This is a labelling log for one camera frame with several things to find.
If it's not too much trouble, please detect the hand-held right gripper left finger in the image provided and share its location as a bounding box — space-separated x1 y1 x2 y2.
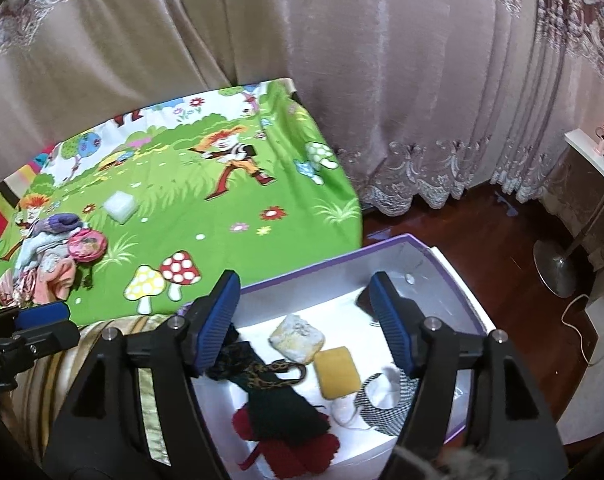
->
44 270 241 480

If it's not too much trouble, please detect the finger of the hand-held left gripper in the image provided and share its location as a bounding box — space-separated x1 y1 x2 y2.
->
0 320 81 367
0 301 72 331

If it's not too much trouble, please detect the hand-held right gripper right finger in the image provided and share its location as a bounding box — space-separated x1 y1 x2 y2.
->
366 271 567 480

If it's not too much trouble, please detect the pink towel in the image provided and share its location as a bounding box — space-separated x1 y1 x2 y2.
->
0 257 77 308

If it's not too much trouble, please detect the dark tassel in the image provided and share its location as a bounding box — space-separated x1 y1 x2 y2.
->
79 260 100 288

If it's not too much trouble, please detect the white box with purple rim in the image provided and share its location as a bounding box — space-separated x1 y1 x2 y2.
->
179 232 498 480

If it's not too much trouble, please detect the yellow sponge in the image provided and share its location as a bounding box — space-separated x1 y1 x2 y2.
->
313 346 361 401

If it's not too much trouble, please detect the leopard print cloth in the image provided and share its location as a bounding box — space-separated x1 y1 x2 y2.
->
206 322 307 393

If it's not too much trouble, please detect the pink round pouch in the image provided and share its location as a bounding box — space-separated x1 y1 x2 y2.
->
66 229 107 263

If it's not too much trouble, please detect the yellowish white sponge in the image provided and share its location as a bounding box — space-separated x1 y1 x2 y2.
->
268 314 327 363

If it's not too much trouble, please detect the black white houndstooth cloth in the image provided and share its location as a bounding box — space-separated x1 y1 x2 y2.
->
354 365 420 437

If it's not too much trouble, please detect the white face mask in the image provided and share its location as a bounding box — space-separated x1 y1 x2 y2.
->
329 397 377 431

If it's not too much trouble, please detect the dark green knitted cloth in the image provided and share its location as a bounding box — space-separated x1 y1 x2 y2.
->
234 375 333 443

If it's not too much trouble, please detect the white foam block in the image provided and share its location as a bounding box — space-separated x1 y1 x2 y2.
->
103 190 138 224

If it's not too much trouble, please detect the red knitted cloth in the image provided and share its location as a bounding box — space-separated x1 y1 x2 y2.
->
232 402 341 480

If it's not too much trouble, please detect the striped velvet cushion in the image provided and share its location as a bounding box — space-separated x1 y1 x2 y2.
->
0 312 203 480

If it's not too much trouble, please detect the green cartoon printed blanket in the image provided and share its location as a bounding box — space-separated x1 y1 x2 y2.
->
0 77 363 328

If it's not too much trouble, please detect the purple paper scrap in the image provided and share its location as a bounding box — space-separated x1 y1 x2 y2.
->
494 192 518 218

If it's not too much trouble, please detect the floor fan stand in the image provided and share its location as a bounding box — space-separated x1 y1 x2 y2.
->
532 200 603 298

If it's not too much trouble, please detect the beige embroidered curtain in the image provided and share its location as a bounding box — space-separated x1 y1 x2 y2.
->
0 0 604 221

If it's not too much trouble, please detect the white table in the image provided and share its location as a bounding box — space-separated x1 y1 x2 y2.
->
564 129 604 196

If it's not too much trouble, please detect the white cable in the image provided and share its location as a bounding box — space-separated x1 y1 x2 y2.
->
561 292 604 366

